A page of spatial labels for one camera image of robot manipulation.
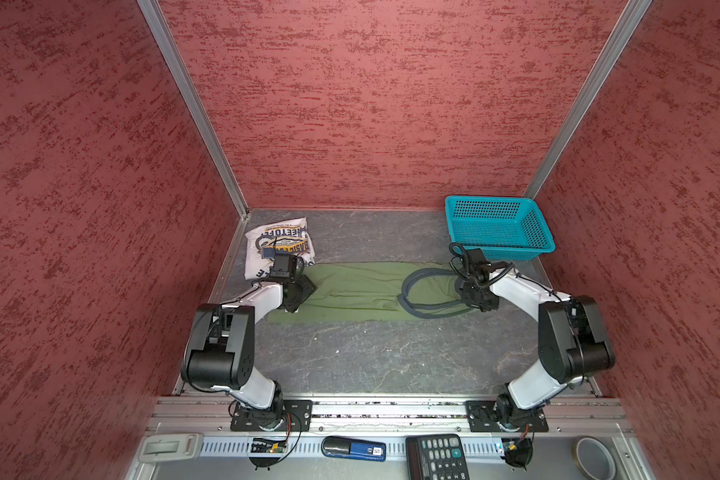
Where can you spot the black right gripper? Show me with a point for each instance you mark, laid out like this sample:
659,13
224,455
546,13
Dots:
491,303

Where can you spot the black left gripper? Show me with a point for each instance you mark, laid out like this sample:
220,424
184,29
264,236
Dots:
308,288

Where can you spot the green grey tank top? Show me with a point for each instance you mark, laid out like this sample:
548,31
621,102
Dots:
369,291

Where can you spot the white tank top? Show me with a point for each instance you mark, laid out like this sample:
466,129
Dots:
286,237

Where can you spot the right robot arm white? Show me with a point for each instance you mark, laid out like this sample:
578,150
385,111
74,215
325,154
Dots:
572,344

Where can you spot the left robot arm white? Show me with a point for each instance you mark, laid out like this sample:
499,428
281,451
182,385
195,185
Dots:
219,356

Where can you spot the teal plastic basket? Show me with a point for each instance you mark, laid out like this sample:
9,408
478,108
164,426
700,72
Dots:
504,228

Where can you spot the left small circuit board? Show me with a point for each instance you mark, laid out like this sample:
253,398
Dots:
264,446

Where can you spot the small circuit board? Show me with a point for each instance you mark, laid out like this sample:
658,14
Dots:
264,446
518,454

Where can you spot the blue black stapler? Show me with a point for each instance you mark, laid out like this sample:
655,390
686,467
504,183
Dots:
353,449

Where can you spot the right small circuit board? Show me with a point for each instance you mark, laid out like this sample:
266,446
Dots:
518,454

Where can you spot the black calculator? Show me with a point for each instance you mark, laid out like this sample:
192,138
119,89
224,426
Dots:
436,457

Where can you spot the grey tape roll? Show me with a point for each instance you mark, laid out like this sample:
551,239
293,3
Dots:
593,459

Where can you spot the white plastic box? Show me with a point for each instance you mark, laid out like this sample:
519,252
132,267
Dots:
163,448

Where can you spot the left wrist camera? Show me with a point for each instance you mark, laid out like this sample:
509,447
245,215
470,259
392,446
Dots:
286,268

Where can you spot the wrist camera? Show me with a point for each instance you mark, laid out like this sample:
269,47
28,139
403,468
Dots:
476,265
286,268

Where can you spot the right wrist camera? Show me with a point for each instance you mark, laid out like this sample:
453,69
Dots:
476,265

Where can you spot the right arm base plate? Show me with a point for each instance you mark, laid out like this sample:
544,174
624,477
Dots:
502,416

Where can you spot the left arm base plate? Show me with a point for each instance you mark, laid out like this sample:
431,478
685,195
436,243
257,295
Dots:
295,416

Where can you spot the white perforated cable strip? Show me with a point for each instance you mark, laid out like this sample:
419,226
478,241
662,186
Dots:
476,449

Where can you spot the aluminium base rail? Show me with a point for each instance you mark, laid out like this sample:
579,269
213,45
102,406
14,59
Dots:
567,416

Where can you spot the aluminium corner post left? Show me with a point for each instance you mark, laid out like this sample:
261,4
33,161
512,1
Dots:
169,50

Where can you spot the aluminium corner post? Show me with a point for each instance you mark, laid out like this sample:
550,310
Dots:
623,30
169,50

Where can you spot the aluminium corner post right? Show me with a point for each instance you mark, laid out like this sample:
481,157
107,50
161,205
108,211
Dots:
623,30

